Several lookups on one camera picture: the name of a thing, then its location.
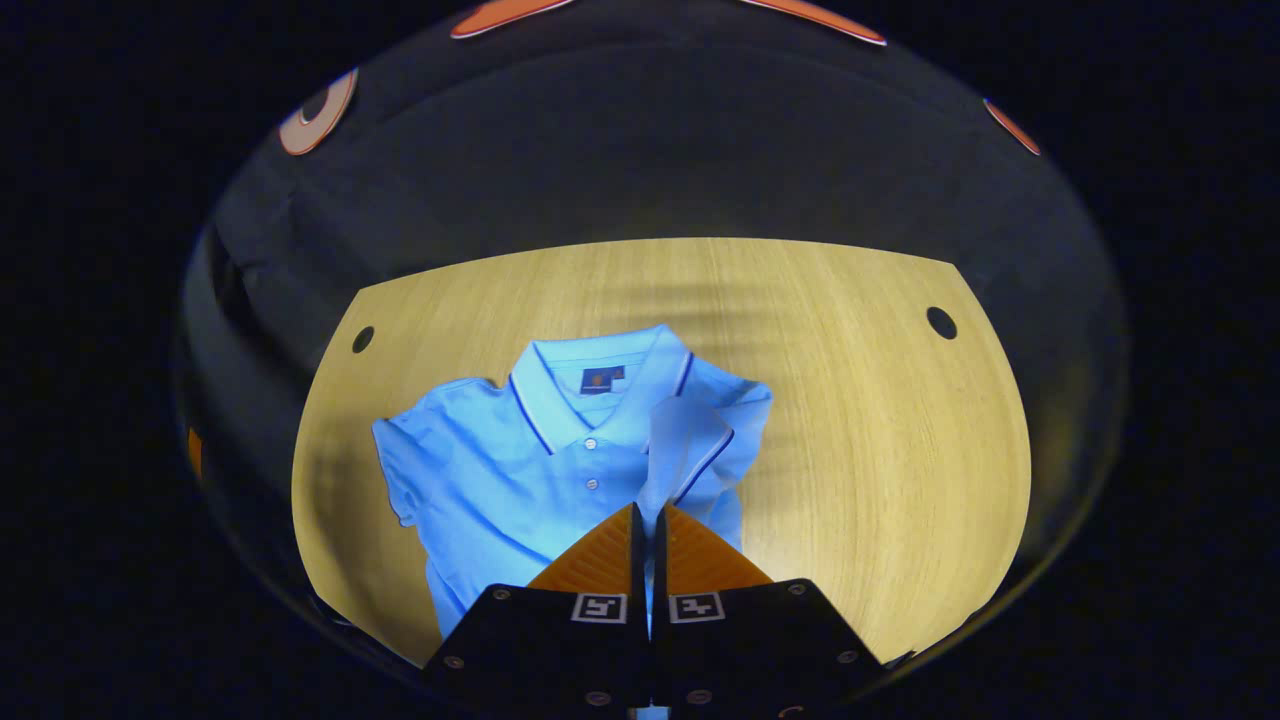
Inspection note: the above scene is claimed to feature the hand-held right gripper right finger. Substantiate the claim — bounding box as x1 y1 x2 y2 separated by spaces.
651 503 891 711

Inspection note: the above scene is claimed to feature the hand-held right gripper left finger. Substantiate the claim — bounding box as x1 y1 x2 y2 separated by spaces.
425 503 652 711

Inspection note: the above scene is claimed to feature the light blue polo T-shirt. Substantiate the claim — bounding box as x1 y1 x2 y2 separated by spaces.
372 323 773 641

